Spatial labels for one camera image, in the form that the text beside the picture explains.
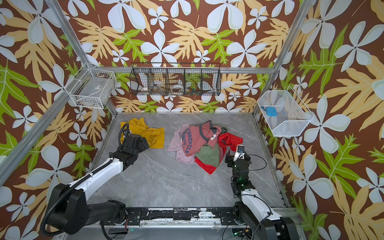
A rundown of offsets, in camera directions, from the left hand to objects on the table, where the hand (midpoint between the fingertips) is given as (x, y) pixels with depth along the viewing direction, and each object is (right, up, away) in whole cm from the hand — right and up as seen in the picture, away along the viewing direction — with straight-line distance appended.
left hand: (137, 141), depth 87 cm
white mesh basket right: (+85, +16, -4) cm, 87 cm away
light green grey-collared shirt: (+55, +6, +13) cm, 57 cm away
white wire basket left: (-27, +31, -1) cm, 41 cm away
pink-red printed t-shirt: (+34, +1, +8) cm, 35 cm away
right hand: (+58, -6, -2) cm, 58 cm away
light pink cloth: (+21, -4, +14) cm, 26 cm away
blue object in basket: (+79, +17, -1) cm, 81 cm away
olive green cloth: (+43, -9, +4) cm, 45 cm away
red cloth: (+59, -1, +12) cm, 61 cm away
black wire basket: (+22, +40, +11) cm, 47 cm away
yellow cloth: (+6, +2, +17) cm, 19 cm away
